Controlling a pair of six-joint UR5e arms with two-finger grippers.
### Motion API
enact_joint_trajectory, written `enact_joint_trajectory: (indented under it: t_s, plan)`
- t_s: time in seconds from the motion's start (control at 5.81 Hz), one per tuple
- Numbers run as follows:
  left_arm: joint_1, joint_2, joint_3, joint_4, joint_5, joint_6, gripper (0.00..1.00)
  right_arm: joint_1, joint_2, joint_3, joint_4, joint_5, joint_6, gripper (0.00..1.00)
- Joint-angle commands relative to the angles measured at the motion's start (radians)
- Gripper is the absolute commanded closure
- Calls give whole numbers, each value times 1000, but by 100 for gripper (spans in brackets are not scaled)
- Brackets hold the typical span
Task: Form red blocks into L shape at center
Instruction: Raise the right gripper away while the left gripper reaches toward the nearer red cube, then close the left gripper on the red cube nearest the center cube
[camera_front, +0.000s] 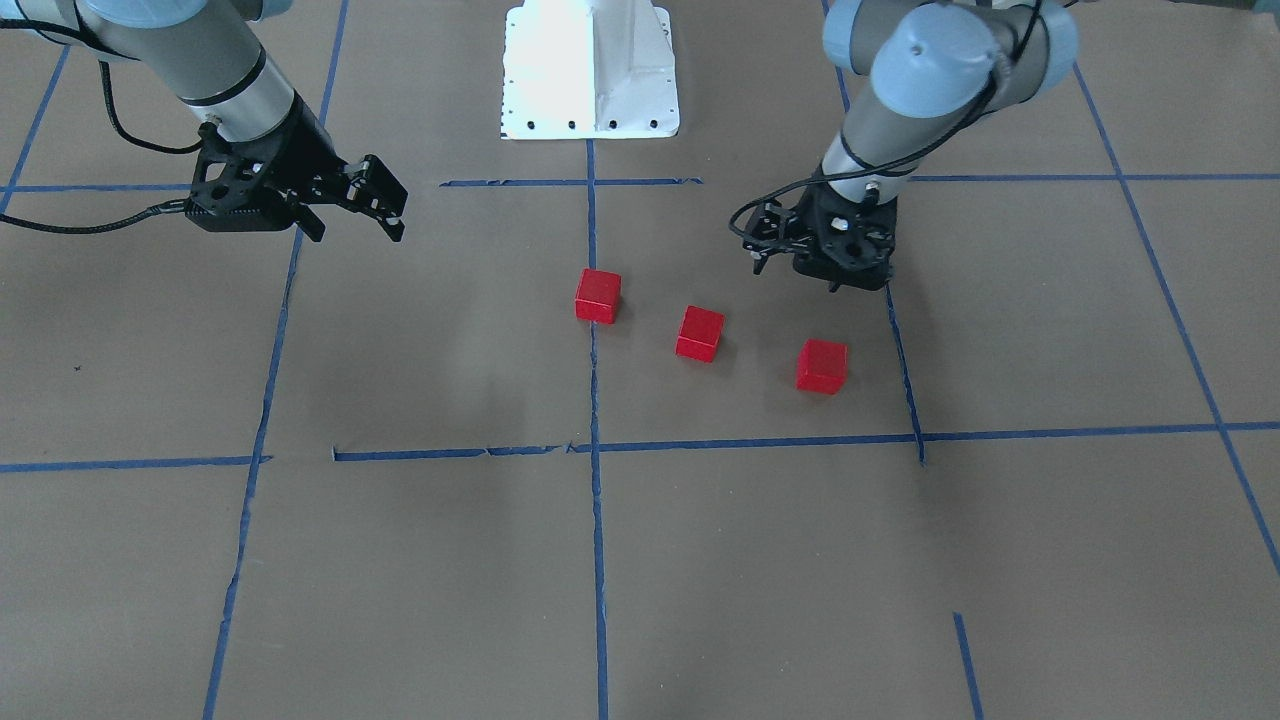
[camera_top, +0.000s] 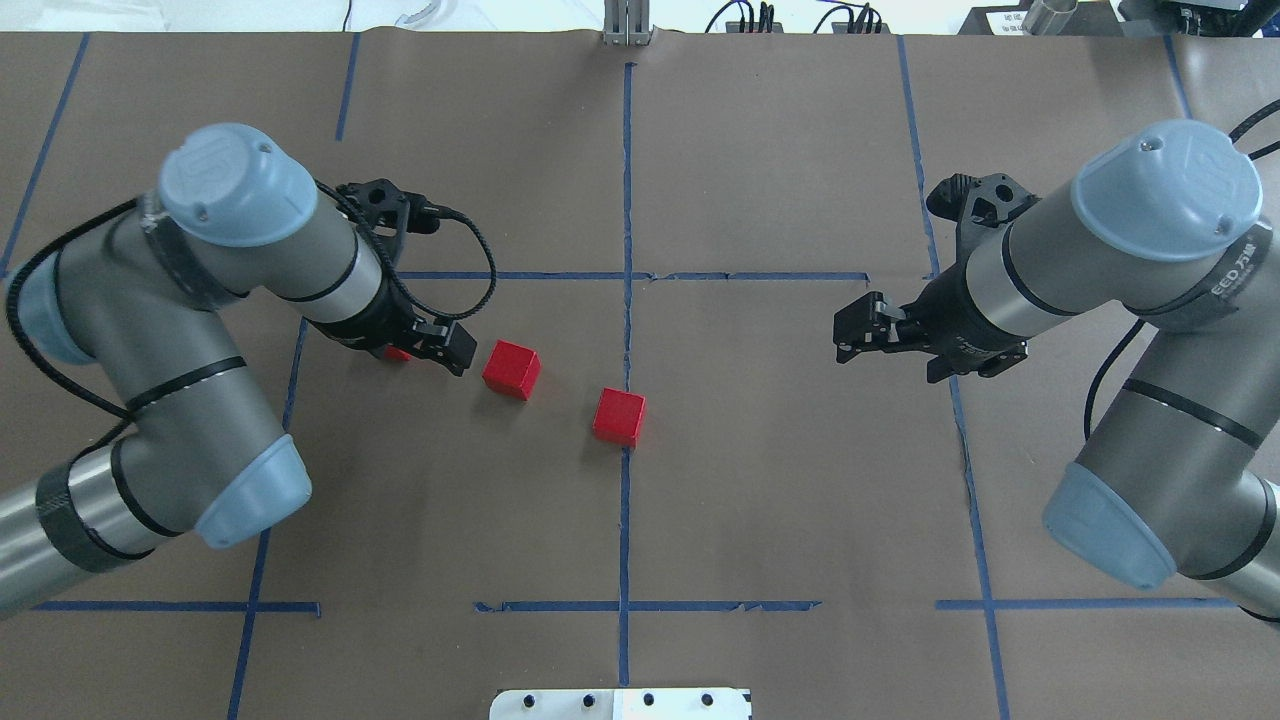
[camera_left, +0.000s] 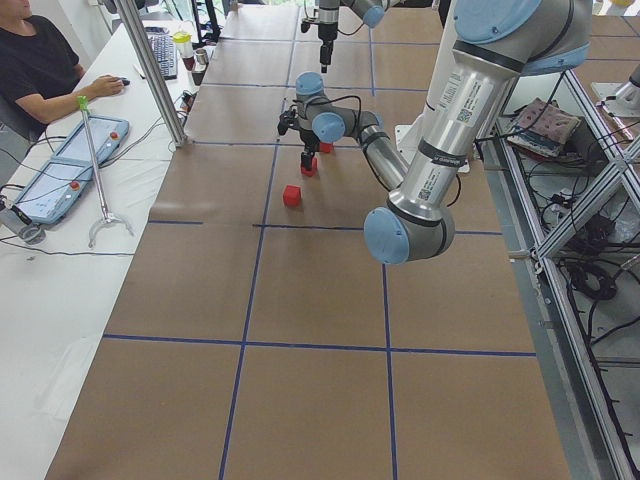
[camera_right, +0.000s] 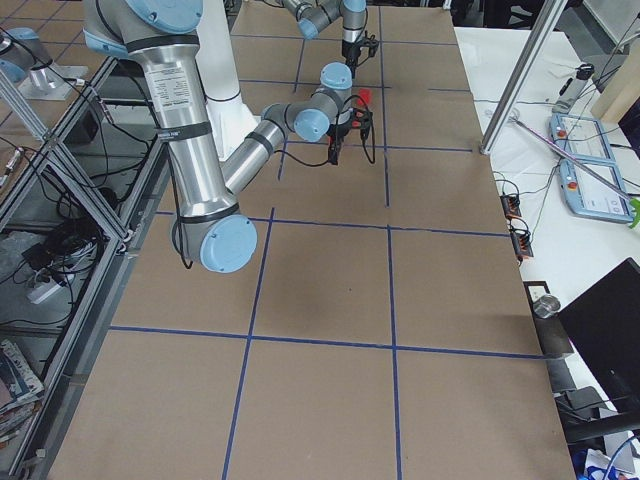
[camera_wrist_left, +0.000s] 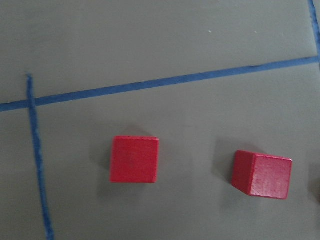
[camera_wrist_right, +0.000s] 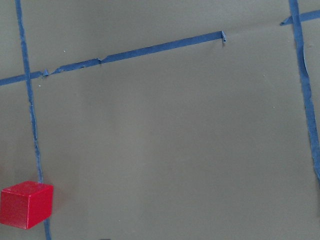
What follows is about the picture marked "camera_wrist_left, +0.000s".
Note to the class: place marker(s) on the red block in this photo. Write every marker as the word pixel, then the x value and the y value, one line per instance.
pixel 261 175
pixel 134 159

